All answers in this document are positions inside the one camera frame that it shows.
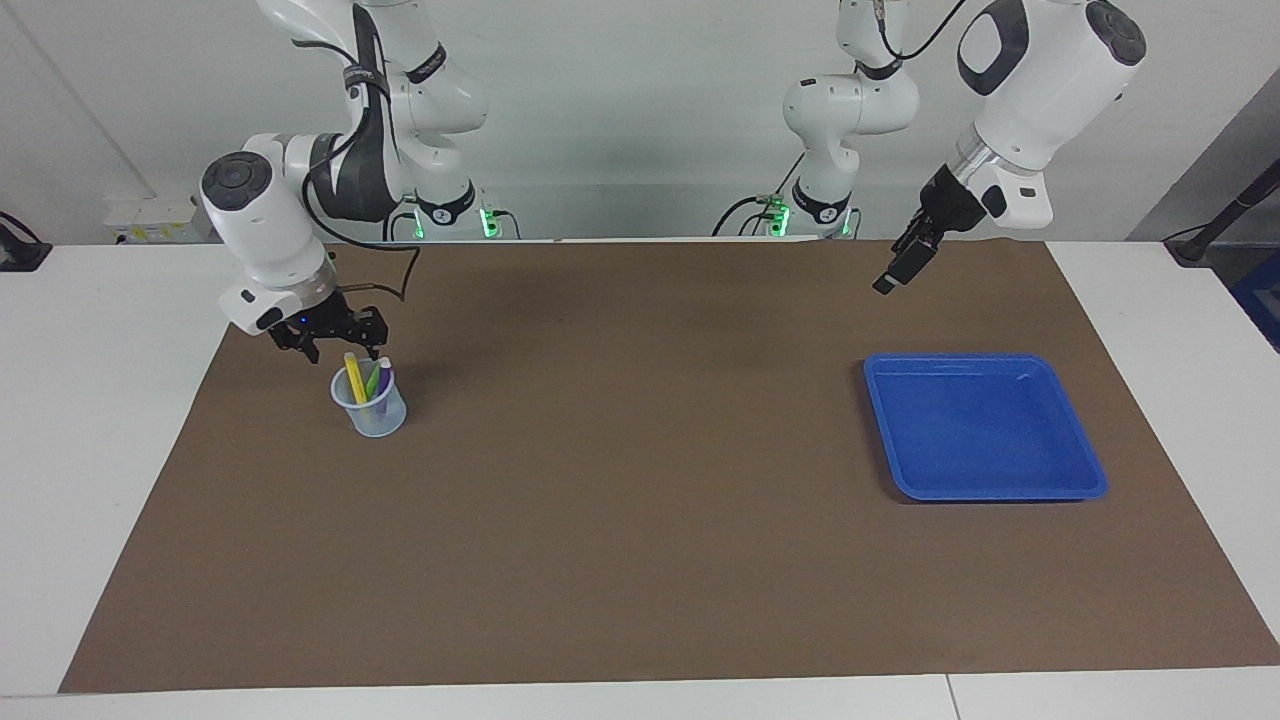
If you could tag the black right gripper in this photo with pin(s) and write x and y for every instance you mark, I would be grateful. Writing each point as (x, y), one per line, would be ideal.
(325, 322)

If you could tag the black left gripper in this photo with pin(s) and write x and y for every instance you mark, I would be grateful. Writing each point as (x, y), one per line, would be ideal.
(945, 210)

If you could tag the yellow pen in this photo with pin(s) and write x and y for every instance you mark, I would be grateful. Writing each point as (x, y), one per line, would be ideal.
(355, 380)

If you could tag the green pen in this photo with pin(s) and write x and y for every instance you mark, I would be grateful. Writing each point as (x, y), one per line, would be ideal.
(373, 382)

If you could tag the purple pen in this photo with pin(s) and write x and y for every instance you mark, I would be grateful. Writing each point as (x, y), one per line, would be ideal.
(384, 380)

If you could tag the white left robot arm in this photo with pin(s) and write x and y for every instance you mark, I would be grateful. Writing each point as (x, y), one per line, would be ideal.
(1040, 90)

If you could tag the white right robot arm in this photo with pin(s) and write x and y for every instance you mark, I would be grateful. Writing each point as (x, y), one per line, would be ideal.
(265, 230)

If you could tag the blue plastic tray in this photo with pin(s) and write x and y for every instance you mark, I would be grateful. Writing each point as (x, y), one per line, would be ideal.
(985, 430)

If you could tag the translucent plastic cup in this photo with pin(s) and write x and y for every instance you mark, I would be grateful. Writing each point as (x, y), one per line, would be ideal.
(378, 422)

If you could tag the black stand pole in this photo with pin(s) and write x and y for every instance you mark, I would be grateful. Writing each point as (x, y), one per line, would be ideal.
(1225, 215)

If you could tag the brown table mat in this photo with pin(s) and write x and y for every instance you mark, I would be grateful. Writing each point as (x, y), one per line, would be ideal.
(640, 480)

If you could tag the black table clamp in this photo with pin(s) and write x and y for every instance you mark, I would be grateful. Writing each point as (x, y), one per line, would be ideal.
(20, 250)

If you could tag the blue box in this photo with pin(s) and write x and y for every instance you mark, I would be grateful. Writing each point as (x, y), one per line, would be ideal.
(1262, 305)

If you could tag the white wall socket box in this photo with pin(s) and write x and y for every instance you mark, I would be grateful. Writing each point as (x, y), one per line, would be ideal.
(150, 220)

